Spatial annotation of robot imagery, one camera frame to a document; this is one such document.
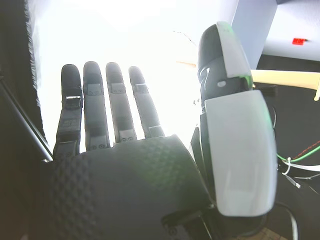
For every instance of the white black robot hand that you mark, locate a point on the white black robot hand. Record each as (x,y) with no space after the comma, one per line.
(125,187)

